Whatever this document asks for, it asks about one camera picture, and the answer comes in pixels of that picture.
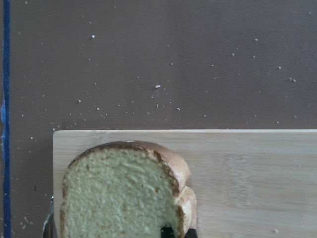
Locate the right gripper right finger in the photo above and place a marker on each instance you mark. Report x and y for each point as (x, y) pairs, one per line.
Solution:
(191, 233)

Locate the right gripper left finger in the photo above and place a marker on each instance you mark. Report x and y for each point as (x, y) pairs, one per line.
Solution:
(167, 232)

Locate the bread slice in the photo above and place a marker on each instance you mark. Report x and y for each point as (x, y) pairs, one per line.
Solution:
(127, 190)

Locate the wooden cutting board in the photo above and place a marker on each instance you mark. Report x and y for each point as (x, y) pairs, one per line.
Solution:
(248, 183)

